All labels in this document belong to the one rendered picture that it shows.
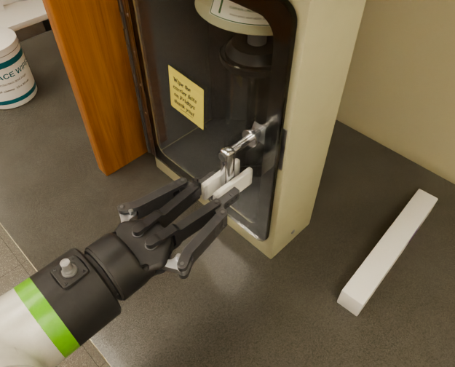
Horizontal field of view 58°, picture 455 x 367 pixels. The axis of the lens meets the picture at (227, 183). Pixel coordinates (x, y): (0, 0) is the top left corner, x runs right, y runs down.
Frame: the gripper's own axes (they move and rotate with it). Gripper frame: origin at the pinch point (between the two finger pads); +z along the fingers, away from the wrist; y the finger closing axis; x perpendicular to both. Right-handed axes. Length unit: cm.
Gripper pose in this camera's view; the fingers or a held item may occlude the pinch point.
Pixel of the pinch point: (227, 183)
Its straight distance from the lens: 56.0
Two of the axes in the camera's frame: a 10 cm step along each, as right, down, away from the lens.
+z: 7.1, -5.3, 4.7
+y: -7.1, -5.3, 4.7
